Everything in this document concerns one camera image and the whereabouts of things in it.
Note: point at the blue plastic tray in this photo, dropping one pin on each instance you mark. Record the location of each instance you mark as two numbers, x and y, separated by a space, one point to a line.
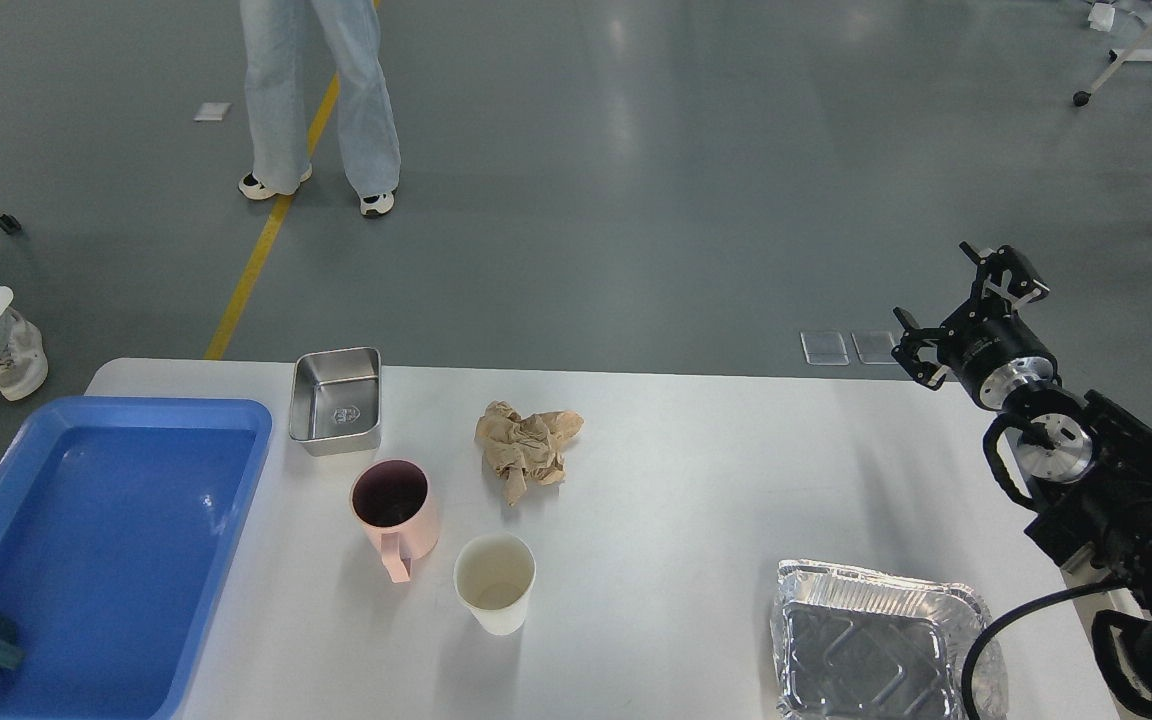
119 517

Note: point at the square stainless steel container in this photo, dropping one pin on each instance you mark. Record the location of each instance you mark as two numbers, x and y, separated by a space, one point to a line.
336 402

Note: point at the aluminium foil tray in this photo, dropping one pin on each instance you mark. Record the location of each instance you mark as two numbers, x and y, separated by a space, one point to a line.
855 643

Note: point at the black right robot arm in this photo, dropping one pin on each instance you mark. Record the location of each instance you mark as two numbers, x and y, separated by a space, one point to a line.
1081 464

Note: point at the person in blue jeans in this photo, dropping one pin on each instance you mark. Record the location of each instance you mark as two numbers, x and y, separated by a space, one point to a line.
274 33

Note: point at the white paper cup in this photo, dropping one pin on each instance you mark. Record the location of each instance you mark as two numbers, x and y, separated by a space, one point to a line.
493 577

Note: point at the person in black sweater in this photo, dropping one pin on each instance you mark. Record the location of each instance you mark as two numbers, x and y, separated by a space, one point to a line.
23 361

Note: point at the crumpled brown paper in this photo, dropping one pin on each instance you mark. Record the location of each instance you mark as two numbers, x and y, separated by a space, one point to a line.
525 451

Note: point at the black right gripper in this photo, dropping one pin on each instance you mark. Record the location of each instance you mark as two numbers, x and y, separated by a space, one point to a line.
984 343

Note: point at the pink mug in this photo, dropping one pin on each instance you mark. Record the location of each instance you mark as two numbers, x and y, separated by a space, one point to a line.
394 502

